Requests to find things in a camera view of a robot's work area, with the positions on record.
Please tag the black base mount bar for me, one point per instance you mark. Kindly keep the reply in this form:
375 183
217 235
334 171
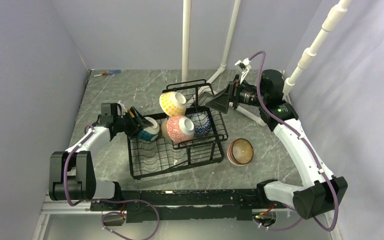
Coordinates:
165 205

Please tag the blue white patterned bowl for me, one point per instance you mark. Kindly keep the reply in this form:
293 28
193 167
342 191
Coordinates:
202 123

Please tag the teal white bowl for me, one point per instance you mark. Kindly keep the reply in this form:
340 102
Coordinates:
150 133

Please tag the striped stacked bowls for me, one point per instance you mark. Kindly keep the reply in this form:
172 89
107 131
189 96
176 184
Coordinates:
240 152

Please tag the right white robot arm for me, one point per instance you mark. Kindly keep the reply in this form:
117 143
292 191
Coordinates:
321 190

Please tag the yellow patterned bowl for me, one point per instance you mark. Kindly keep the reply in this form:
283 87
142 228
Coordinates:
173 103

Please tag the red blue screwdriver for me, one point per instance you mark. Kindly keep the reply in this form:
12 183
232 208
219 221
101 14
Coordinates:
109 73

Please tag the white pvc pipe frame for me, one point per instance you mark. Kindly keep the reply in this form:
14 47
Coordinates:
334 16

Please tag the tan speckled bowl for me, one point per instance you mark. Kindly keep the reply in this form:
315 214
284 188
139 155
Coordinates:
164 131

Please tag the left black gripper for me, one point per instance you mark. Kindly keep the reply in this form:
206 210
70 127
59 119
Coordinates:
140 122

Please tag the black wire dish rack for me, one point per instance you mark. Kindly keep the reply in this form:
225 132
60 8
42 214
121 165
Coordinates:
148 159

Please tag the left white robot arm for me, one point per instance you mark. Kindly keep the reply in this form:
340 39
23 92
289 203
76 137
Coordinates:
72 177

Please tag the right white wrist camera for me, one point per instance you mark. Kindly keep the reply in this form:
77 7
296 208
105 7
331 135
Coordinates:
245 67

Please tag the pink patterned bowl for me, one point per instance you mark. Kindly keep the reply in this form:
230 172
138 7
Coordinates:
181 129

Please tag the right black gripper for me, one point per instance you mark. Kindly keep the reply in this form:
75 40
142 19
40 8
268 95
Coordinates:
221 102

